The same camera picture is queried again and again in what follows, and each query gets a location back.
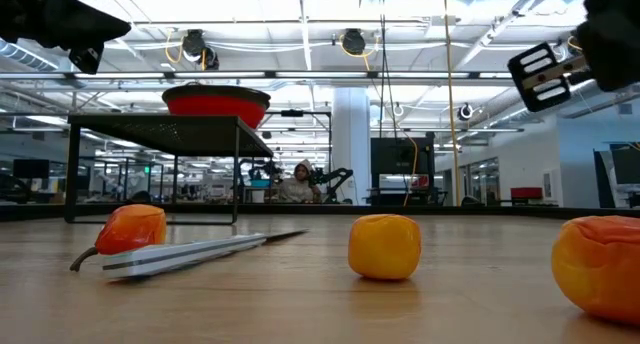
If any small orange pepper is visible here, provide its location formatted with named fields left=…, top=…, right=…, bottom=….
left=347, top=213, right=423, bottom=281
left=68, top=203, right=168, bottom=274
left=551, top=214, right=640, bottom=328

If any white square pillar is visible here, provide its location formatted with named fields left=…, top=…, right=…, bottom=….
left=332, top=87, right=372, bottom=205

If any knife with teal handle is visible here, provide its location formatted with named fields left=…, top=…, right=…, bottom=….
left=102, top=227, right=310, bottom=284

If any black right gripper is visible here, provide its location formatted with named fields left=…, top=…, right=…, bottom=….
left=507, top=0, right=640, bottom=113

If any red colander with grey rim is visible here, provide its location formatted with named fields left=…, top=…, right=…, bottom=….
left=161, top=82, right=272, bottom=130

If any red box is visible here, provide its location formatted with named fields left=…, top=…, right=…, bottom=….
left=509, top=186, right=544, bottom=201

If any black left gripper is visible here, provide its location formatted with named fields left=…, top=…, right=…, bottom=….
left=37, top=0, right=132, bottom=75

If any black perforated metal shelf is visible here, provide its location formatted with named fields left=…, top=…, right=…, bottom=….
left=63, top=113, right=275, bottom=226

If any black monitor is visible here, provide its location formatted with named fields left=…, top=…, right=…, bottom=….
left=12, top=158, right=51, bottom=180
left=610, top=146, right=640, bottom=185

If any person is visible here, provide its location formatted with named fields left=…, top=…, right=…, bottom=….
left=277, top=158, right=324, bottom=204

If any black equipment cart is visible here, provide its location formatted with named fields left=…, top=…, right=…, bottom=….
left=369, top=136, right=436, bottom=205

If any black aluminium table frame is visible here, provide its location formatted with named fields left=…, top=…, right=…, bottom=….
left=0, top=202, right=640, bottom=221

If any black power cable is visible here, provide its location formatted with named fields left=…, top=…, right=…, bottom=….
left=378, top=0, right=391, bottom=140

